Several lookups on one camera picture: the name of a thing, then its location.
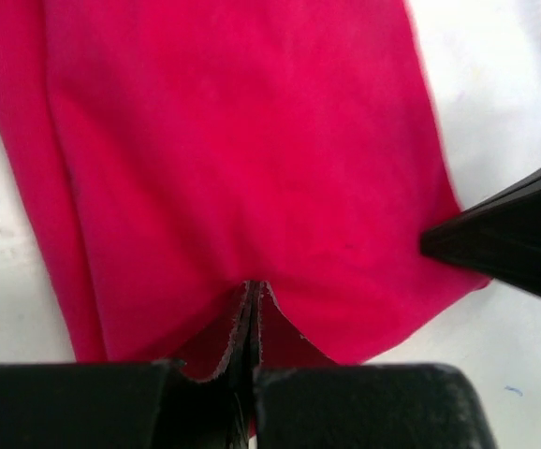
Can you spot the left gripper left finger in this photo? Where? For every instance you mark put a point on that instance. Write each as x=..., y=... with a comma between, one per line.
x=199, y=397

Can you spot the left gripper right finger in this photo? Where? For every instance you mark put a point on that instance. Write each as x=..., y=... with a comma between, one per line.
x=302, y=400

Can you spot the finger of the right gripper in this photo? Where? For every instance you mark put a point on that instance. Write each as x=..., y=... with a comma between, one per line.
x=499, y=237

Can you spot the red t shirt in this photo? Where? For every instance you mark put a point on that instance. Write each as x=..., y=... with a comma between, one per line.
x=175, y=156

